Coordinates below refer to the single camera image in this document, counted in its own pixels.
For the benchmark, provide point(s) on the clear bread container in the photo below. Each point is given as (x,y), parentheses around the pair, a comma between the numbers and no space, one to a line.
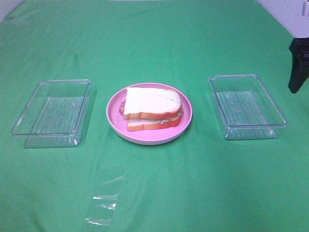
(244,107)

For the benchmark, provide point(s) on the pink round plate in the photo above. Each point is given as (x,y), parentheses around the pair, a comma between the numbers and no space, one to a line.
(147,137)

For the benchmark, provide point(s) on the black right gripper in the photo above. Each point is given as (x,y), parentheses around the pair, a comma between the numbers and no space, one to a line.
(299,48)

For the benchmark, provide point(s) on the green tablecloth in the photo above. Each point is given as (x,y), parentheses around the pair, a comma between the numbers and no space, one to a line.
(199,182)

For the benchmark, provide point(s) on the green lettuce leaf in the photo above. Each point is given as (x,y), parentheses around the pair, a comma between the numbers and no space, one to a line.
(164,118)

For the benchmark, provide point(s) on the clear ingredient container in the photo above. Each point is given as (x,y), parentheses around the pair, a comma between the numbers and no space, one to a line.
(55,115)

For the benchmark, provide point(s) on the curled bacon strip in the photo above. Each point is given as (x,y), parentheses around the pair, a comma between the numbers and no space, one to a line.
(122,108)

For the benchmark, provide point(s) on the clear plastic film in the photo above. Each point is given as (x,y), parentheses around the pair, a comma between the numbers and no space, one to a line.
(104,197)

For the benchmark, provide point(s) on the bread slice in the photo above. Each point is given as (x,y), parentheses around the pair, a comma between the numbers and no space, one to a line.
(149,124)
(143,101)

